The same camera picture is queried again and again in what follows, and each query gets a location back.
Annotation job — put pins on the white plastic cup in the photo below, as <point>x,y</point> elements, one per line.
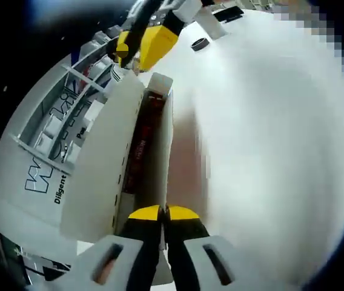
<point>213,24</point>

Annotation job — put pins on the metal storage shelf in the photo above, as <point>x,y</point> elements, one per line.
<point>52,130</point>

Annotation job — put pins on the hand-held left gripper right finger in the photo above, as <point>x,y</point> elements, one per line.
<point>187,242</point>

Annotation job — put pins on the stack of red pouches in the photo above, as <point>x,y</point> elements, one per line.
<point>141,145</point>

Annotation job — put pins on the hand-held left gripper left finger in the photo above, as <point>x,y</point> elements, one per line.
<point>138,242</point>

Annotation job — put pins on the black tape roll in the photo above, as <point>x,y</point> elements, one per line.
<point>194,46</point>

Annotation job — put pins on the red coffee box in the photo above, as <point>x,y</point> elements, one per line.
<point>99,166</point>

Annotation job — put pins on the grey metal shelving rack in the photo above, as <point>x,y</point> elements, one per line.
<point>81,75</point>

